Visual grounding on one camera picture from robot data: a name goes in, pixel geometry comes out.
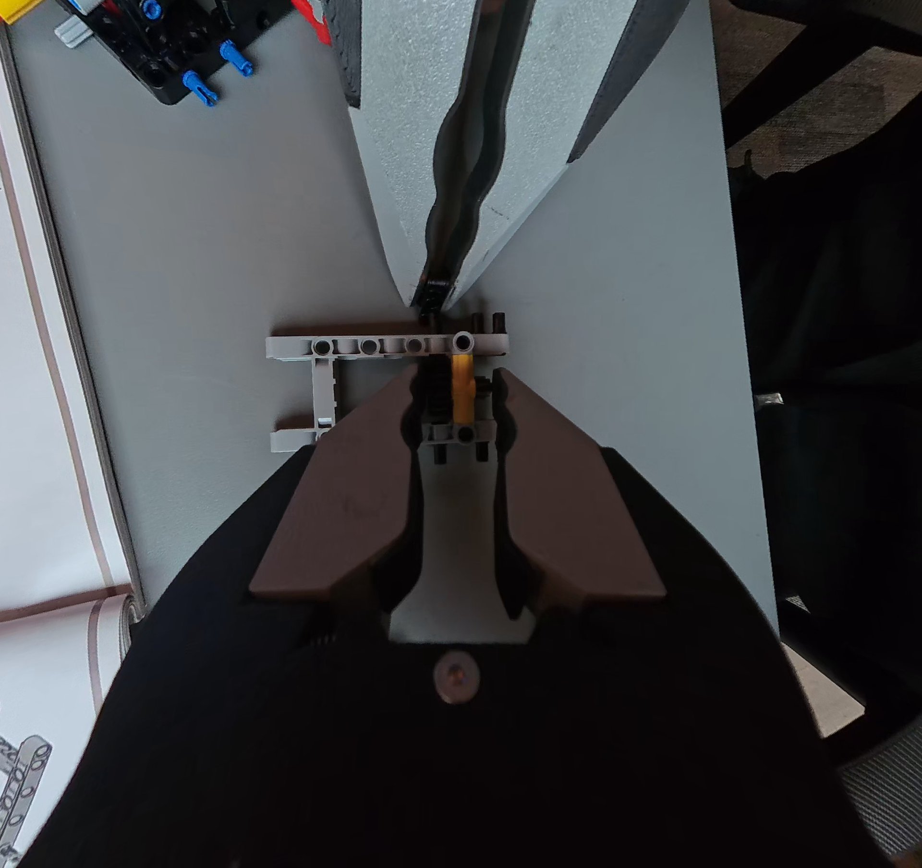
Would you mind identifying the small black lego pin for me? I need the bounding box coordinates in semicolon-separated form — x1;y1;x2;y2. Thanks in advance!
414;279;456;323

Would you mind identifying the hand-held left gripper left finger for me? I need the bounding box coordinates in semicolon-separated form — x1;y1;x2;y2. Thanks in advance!
248;364;426;613

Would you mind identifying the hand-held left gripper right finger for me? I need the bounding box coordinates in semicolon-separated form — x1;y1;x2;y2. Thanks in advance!
493;367;667;620

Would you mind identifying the grey mesh chair seat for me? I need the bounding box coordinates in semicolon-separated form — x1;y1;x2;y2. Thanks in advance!
843;727;922;858

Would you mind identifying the black office chair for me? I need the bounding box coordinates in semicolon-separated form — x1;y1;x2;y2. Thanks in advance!
720;0;922;149

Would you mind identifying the white instruction booklet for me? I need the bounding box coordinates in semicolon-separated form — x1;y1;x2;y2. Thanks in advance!
0;40;148;865

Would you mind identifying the black and red lego model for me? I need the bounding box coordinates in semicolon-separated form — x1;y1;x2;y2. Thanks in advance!
0;0;336;107

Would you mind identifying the grey lego frame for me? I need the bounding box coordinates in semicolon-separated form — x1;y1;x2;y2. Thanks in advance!
265;313;511;464

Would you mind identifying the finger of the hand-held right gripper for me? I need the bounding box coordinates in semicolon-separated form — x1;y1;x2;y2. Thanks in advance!
310;0;505;309
436;0;717;311

